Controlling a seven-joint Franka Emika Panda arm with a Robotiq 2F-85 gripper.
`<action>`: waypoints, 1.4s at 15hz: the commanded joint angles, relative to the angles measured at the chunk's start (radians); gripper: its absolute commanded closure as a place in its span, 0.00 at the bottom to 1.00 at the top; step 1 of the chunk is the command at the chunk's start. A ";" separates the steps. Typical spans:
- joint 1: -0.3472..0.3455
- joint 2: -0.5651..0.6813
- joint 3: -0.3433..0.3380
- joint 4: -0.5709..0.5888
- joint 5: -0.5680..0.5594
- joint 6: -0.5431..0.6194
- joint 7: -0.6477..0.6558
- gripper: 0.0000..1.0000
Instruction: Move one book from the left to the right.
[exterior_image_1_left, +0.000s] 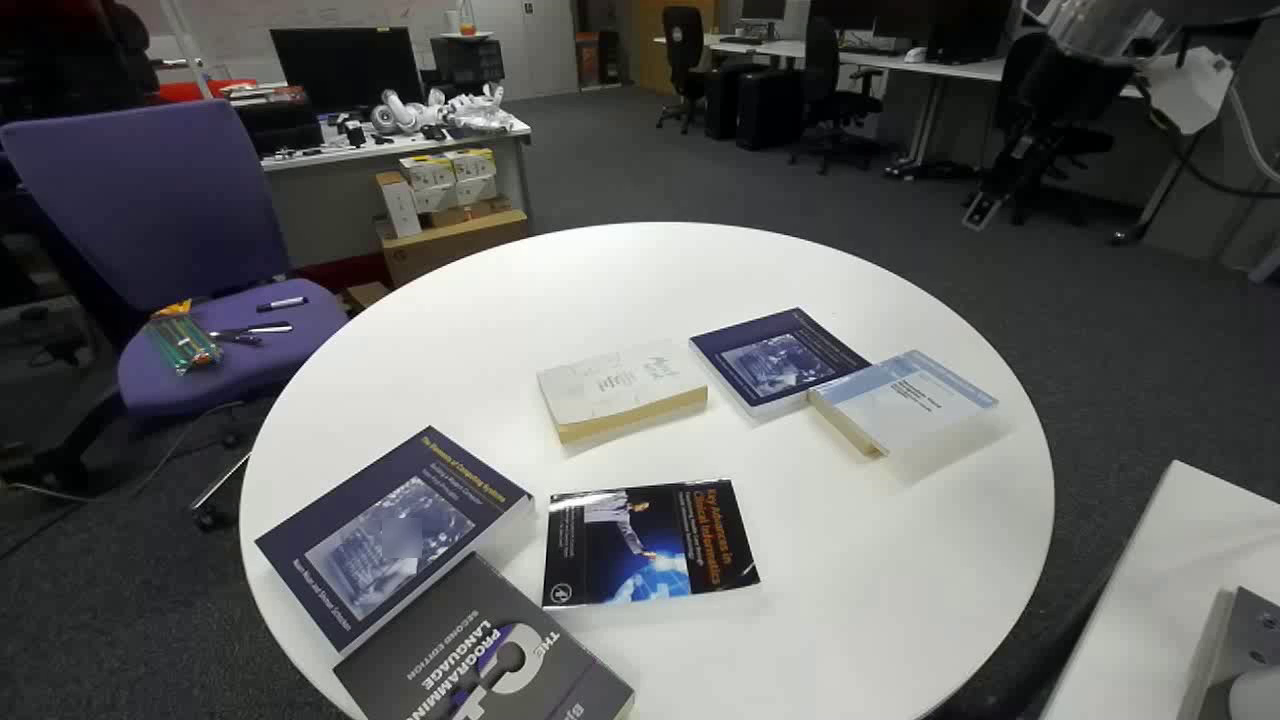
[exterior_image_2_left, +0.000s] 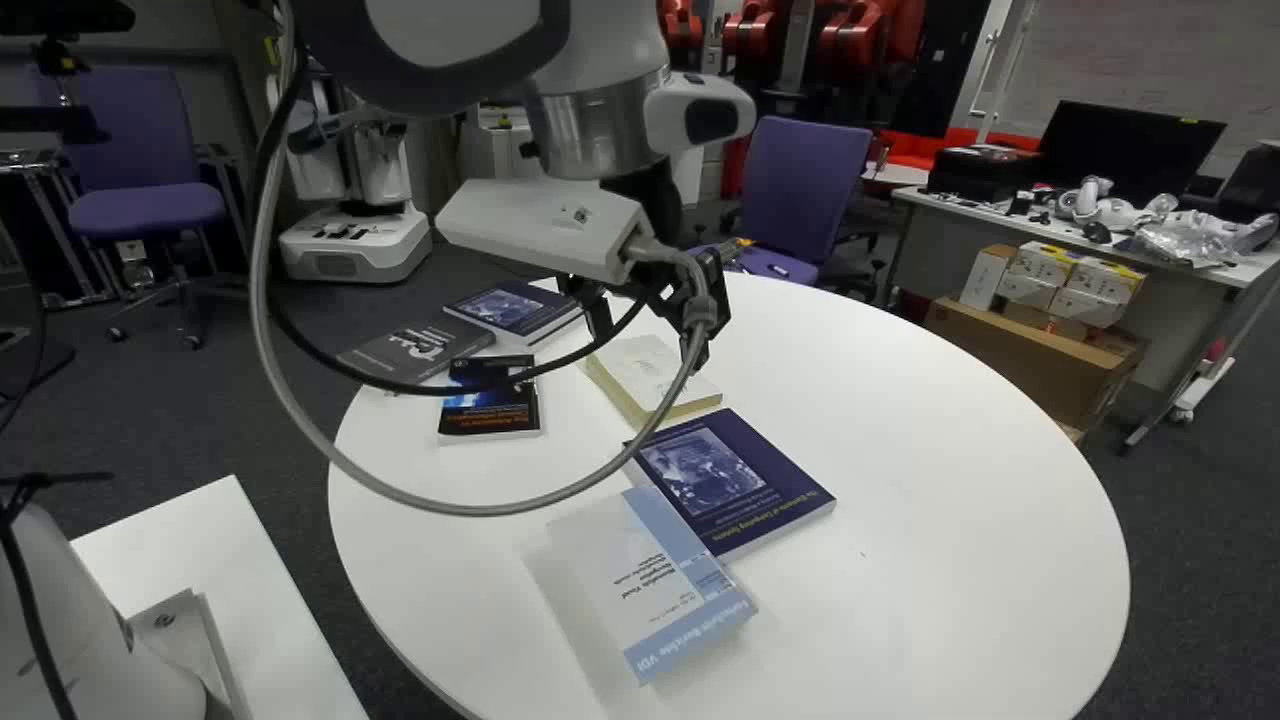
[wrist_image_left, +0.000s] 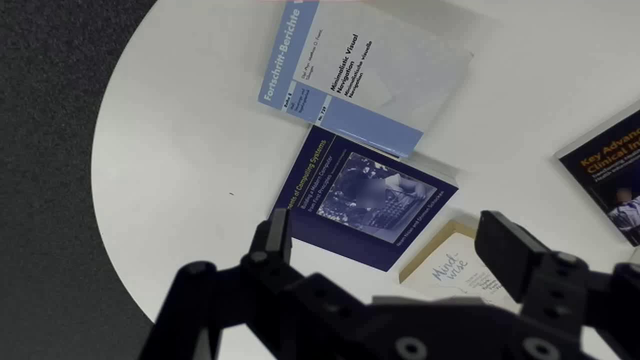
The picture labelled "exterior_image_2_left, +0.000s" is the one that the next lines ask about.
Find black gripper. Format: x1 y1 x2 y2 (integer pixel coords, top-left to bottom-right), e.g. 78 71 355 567
557 252 731 340

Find dark blue book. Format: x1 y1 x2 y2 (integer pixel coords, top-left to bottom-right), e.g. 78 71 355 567
450 285 579 344
630 409 837 558

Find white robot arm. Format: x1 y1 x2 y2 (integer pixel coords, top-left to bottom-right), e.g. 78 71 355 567
295 0 758 340

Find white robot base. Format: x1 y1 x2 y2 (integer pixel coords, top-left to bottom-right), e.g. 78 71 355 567
279 79 432 285

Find cream white book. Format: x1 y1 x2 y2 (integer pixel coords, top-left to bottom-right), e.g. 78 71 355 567
586 333 725 427

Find black orange blue book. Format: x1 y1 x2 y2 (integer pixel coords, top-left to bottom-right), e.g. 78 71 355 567
441 385 541 438

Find dark grey book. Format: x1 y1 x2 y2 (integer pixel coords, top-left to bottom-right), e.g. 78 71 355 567
340 318 496 390

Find light blue white book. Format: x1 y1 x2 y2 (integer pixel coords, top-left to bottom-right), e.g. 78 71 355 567
523 486 758 684

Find purple office chair near table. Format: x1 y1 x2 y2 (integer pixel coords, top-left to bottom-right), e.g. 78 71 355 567
685 118 876 285

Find cardboard box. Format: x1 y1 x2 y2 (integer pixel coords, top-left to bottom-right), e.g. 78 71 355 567
926 301 1142 438

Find black monitor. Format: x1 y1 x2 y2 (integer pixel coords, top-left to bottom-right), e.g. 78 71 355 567
1040 99 1226 203

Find grey desk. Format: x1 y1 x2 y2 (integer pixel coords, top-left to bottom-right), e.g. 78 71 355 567
894 188 1280 398

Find crumpled plastic bags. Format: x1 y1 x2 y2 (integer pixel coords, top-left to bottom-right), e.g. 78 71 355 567
1056 176 1280 269

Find purple office chair far left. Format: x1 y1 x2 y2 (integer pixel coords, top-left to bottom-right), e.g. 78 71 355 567
37 65 233 347

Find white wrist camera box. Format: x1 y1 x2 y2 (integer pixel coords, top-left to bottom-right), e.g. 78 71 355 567
438 182 654 285

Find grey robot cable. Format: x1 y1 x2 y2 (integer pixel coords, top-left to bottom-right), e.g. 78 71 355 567
245 65 712 521

